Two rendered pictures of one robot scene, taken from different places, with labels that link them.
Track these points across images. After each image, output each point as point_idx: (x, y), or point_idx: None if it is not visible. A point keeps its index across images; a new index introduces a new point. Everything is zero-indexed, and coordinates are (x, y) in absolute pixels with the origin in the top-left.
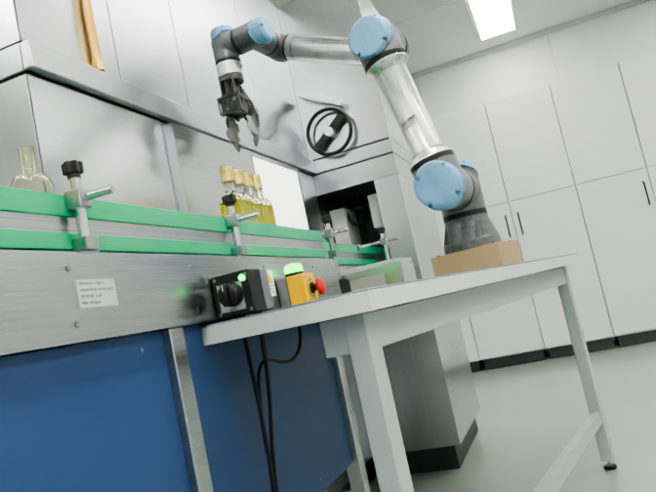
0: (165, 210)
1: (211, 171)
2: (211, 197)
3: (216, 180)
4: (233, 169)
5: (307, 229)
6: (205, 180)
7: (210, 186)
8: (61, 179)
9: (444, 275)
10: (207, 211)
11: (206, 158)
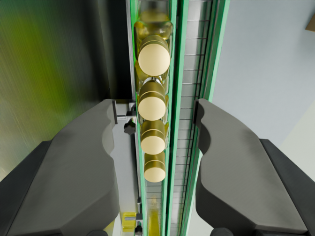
0: (188, 228)
1: (22, 105)
2: (66, 96)
3: (29, 75)
4: (155, 154)
5: (221, 46)
6: (52, 125)
7: (54, 103)
8: None
9: (283, 140)
10: (82, 105)
11: (1, 143)
